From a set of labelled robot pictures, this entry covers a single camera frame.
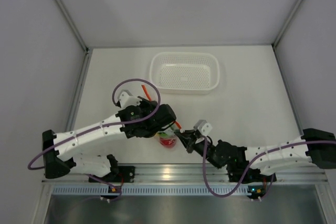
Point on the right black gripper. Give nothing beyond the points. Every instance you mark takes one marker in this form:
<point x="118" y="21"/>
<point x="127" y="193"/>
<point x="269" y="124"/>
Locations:
<point x="189" y="138"/>

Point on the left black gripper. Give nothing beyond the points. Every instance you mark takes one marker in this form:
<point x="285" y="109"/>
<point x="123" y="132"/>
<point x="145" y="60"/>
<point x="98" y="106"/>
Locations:
<point x="146" y="103"/>

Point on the clear zip bag orange seal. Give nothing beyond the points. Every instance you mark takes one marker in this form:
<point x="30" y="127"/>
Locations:
<point x="171" y="129"/>

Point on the green fake watermelon ball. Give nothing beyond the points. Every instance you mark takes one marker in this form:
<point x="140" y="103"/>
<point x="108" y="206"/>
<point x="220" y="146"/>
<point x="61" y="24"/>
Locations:
<point x="165" y="135"/>

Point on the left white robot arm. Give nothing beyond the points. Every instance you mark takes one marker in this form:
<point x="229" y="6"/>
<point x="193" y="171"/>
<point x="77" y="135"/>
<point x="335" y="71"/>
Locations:
<point x="77" y="151"/>

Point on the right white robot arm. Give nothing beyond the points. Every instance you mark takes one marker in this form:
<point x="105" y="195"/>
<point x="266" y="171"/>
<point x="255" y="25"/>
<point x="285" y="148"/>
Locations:
<point x="256" y="164"/>

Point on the red fake tomato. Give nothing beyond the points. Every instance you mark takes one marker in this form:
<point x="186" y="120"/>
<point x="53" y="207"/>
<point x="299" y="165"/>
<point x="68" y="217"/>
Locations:
<point x="168" y="142"/>

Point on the white perforated plastic basket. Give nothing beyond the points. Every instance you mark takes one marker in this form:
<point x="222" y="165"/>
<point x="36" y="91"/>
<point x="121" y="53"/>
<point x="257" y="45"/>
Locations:
<point x="184" y="72"/>

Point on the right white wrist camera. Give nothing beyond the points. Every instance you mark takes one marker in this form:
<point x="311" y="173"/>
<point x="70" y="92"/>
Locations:
<point x="203" y="127"/>

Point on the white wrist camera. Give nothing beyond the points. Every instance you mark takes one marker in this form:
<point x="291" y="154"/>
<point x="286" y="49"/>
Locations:
<point x="125" y="99"/>
<point x="203" y="127"/>

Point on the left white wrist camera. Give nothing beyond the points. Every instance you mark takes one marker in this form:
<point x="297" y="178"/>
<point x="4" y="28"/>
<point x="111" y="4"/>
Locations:
<point x="125" y="99"/>

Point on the aluminium mounting rail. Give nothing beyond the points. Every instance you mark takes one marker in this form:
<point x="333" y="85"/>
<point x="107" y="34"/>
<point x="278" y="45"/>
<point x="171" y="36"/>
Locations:
<point x="192" y="174"/>

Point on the slotted grey cable duct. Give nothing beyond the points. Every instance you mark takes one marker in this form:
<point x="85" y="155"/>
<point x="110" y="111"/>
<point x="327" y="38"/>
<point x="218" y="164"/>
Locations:
<point x="155" y="190"/>

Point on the left aluminium frame post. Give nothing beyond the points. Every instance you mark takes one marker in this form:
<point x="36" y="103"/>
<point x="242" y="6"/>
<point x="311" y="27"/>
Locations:
<point x="71" y="24"/>

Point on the aluminium frame post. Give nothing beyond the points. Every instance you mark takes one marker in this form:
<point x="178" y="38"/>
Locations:
<point x="293" y="12"/>
<point x="71" y="24"/>

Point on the right aluminium frame post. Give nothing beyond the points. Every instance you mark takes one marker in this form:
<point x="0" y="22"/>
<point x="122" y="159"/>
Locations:
<point x="293" y="12"/>

